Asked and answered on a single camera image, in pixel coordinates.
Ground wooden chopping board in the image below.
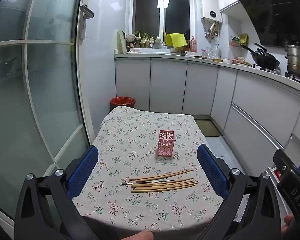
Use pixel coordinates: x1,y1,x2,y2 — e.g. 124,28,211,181
231,58,253,67

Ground white water heater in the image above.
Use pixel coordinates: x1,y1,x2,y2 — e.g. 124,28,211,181
200,0,222,22

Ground white kitchen countertop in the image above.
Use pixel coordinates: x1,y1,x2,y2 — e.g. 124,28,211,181
114,49,300,90

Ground black chopstick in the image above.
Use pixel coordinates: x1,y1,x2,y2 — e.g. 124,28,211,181
122,179,176,186

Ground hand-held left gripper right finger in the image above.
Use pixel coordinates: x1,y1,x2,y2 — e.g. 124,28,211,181
197,144,282,240

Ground hanging wooden rolling pin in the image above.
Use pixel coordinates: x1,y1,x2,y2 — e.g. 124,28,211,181
207,22,217,43

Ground floral tablecloth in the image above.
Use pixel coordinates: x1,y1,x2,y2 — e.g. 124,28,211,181
72,106,225,233

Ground pale green cutting board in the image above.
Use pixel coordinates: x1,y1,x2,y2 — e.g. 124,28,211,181
116,29,127,54

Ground person's left hand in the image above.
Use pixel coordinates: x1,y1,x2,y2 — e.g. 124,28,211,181
125,231,154,240

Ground pink perforated utensil holder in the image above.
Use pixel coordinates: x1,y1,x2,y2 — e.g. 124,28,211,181
157,129,177,158

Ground black wok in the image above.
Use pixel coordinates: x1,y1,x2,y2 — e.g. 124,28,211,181
240,44,281,70

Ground pile of bamboo chopsticks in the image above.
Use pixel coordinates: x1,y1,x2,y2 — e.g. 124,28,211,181
128,169,199,193

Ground kitchen window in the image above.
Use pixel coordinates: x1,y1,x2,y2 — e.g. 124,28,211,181
130,0,194,48

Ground person's right hand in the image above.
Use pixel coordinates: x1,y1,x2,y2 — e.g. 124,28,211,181
281,214,295,240

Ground black range hood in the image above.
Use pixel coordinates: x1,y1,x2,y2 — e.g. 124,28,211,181
240,0,300,47

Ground steel steamer pot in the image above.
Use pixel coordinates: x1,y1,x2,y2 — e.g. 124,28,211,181
284,44,300,75

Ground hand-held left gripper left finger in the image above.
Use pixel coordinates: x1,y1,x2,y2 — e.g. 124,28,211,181
14,145,99,240

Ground white kitchen cabinets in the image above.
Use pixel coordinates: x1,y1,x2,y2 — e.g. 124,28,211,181
114,56,300,205

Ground red trash bin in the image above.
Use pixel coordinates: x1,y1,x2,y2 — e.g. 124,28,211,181
110,96,136,110

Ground gas stove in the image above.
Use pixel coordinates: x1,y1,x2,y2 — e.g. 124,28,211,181
253,64,300,84

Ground black spatula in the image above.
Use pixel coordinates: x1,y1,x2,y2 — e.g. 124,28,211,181
254,43,268,55

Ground frosted glass sliding door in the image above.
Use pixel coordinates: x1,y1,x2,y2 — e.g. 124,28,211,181
0,0,94,230

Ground yellow cloth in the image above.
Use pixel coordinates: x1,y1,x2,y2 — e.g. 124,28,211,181
165,33,187,48

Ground sprouting garlic bulbs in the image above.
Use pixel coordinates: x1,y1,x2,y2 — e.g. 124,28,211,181
134,30,155,48

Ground grey door handle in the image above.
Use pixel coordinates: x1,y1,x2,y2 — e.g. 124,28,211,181
79,4,94,40

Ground brown floor mat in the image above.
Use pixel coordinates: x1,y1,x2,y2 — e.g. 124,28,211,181
196,120,222,137

